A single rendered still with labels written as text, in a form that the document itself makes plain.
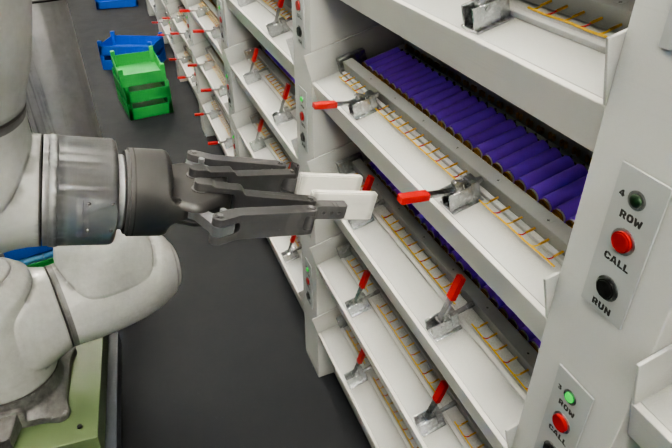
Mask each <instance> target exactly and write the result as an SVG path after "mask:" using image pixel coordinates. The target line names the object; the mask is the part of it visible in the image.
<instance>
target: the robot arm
mask: <svg viewBox="0 0 672 448"><path fill-rule="evenodd" d="M28 119H29V121H28ZM29 122H30V125H29ZM30 126H31V129H32V132H33V133H31V129H30ZM286 165H287V164H286V163H285V162H284V161H279V160H268V159H257V158H246V157H236V156H225V155H214V154H209V153H204V152H200V151H196V150H189V151H188V152H187V159H186V162H185V163H177V164H172V162H171V159H170V156H169V154H168V153H167V152H166V151H165V150H163V149H147V148H127V149H126V150H123V152H122V154H118V150H117V145H116V142H115V141H114V140H113V139H111V138H102V135H101V131H100V127H99V124H98V120H97V116H96V112H95V109H94V105H93V101H92V94H91V91H90V87H89V83H88V79H87V75H86V72H85V68H84V64H83V60H82V57H81V53H80V49H79V45H78V41H77V38H76V34H75V30H74V26H73V23H72V19H71V15H70V11H69V7H68V4H67V3H66V0H0V254H2V253H5V252H9V251H12V250H16V249H22V248H27V247H38V246H41V238H42V246H48V247H53V260H54V263H52V264H50V265H47V266H44V267H27V266H26V265H25V264H24V263H22V262H20V261H17V260H13V259H9V258H4V257H0V448H12V447H13V446H14V444H15V442H16V439H17V437H18V435H19V433H20V430H21V429H22V428H27V427H31V426H35V425H39V424H44V423H60V422H63V421H65V420H66V419H67V418H68V417H69V416H70V413H71V411H70V408H69V405H68V396H69V388H70V379H71V371H72V364H73V361H74V359H75V357H76V355H77V350H76V347H75V346H78V345H80V344H83V343H86V342H89V341H93V340H96V339H99V338H101V337H104V336H107V335H109V334H112V333H114V332H117V331H119V330H121V329H123V328H126V327H128V326H130V325H132V324H134V323H136V322H138V321H140V320H142V319H144V318H146V317H147V316H149V315H150V314H152V313H154V312H155V311H157V310H158V309H159V308H161V307H162V306H163V305H164V304H165V303H166V302H168V301H169V300H170V299H171V298H172V297H173V295H174V294H175V293H176V292H177V289H178V287H179V285H180V283H181V279H182V273H181V266H180V262H179V258H178V255H177V253H176V251H175V249H174V247H173V246H172V244H171V243H170V242H168V241H167V239H166V238H165V237H164V236H162V235H164V234H165V233H166V232H167V230H168V228H169V227H170V226H171V225H172V224H174V223H178V224H183V225H188V226H193V227H197V226H202V227H203V228H205V229H206V230H207V231H208V232H209V233H210V234H209V243H211V244H212V245H222V244H225V243H228V242H231V241H234V240H239V239H253V238H266V237H280V236H293V235H307V234H311V233H312V229H313V225H314V221H315V220H316V219H371V215H372V212H373V209H374V205H375V202H376V199H377V196H378V194H377V193H376V192H375V191H359V190H360V187H361V183H362V180H363V177H362V176H361V175H360V174H337V173H312V172H300V173H299V174H298V172H299V167H300V165H299V164H298V163H295V162H291V165H290V169H287V168H286ZM294 191H295V192H294ZM293 193H294V194H293ZM231 201H232V204H231ZM230 207H231V209H230Z"/></svg>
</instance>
